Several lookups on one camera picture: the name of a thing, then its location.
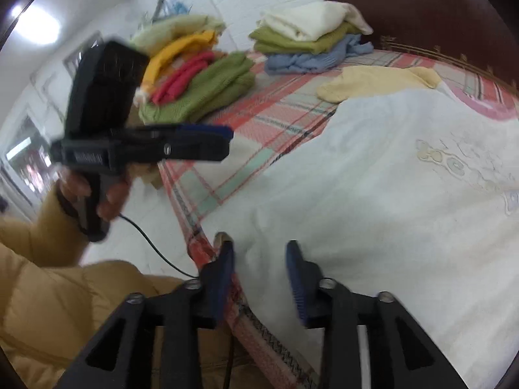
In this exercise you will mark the red plaid bed sheet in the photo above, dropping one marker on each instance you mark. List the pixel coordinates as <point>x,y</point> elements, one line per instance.
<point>263,129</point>

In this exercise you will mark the person's left forearm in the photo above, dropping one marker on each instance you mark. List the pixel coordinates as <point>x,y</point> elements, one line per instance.
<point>36,235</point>

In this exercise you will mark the light blue knit garment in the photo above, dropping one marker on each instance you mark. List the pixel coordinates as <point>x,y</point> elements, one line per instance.
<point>308,63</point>

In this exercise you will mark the person's left hand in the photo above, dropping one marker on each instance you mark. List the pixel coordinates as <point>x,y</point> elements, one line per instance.
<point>75,188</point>

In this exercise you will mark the cream yellow sweater pink trim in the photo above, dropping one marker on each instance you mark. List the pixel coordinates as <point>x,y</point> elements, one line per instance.
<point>365,194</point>

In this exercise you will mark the folded olive green garment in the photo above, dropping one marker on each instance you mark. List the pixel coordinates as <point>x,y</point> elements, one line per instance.
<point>292,42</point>

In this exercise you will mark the pale green garment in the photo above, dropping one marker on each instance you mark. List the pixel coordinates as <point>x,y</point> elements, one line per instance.
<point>174,28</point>

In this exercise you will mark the red garment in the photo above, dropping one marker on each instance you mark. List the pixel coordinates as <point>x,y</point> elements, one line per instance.
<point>178,81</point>

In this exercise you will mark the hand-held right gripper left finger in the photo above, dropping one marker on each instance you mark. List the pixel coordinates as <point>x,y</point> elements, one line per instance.
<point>225,275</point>

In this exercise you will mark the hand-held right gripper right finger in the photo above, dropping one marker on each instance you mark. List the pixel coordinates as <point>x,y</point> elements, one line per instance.
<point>296,279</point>

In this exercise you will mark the dark brown wooden headboard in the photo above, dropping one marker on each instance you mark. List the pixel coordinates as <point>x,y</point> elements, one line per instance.
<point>425,12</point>

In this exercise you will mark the grey framed window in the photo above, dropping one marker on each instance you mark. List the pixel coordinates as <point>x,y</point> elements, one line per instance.
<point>81,54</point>

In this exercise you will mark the ceiling light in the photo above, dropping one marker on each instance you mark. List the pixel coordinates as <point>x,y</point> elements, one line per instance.
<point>36,24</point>

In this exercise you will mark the yellow garment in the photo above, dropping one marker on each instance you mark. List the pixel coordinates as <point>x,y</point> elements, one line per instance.
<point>178,50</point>

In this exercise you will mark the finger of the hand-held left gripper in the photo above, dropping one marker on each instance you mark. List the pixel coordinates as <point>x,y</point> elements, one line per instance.
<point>206,130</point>
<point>190,150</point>

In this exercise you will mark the folded cream garment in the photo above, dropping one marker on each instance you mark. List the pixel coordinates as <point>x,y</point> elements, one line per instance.
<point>308,20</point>

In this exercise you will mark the person's tan puffer jacket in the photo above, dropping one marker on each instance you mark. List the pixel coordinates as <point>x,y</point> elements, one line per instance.
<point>61,312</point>

